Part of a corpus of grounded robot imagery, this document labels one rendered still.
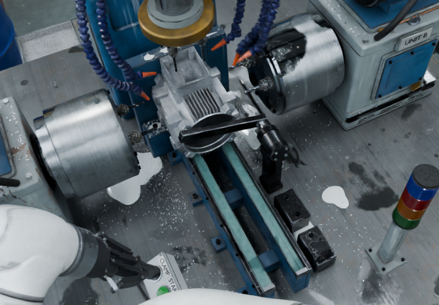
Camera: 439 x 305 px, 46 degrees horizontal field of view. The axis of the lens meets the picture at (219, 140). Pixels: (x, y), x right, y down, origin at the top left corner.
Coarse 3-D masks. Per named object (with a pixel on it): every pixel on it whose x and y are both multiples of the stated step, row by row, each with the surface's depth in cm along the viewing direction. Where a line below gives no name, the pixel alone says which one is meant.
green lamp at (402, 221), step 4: (396, 208) 119; (396, 212) 119; (396, 216) 120; (400, 216) 118; (396, 220) 120; (400, 220) 119; (404, 220) 118; (408, 220) 117; (412, 220) 116; (416, 220) 117; (400, 224) 120; (404, 224) 119; (408, 224) 118; (412, 224) 118; (416, 224) 119; (408, 228) 120
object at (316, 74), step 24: (288, 24) 142; (312, 24) 141; (264, 48) 139; (288, 48) 137; (312, 48) 138; (336, 48) 141; (264, 72) 145; (288, 72) 137; (312, 72) 139; (336, 72) 142; (264, 96) 153; (288, 96) 140; (312, 96) 144
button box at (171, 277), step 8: (160, 256) 115; (168, 256) 116; (152, 264) 115; (160, 264) 114; (168, 264) 113; (176, 264) 117; (168, 272) 112; (176, 272) 114; (144, 280) 114; (152, 280) 113; (160, 280) 112; (168, 280) 112; (176, 280) 112; (184, 280) 115; (152, 288) 113; (168, 288) 111; (176, 288) 110; (184, 288) 113; (152, 296) 112
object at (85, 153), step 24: (96, 96) 131; (48, 120) 127; (72, 120) 127; (96, 120) 127; (120, 120) 130; (48, 144) 125; (72, 144) 125; (96, 144) 126; (120, 144) 128; (48, 168) 130; (72, 168) 125; (96, 168) 127; (120, 168) 130; (72, 192) 131; (96, 192) 136
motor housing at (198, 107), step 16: (192, 96) 138; (208, 96) 137; (160, 112) 145; (192, 112) 136; (208, 112) 135; (224, 112) 136; (176, 128) 138; (176, 144) 139; (192, 144) 146; (208, 144) 147
